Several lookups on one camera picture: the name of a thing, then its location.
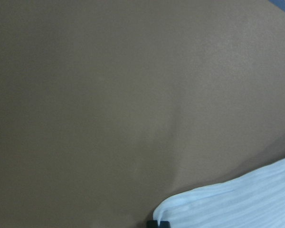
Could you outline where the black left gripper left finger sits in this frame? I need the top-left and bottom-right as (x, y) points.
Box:
(146, 220), (158, 228)

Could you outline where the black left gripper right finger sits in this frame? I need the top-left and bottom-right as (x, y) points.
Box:
(160, 221), (170, 228)

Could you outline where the light blue button-up shirt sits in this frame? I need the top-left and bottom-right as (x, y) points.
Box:
(152, 158), (285, 228)

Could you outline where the brown table cover mat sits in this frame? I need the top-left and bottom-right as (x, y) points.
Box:
(0, 0), (285, 228)

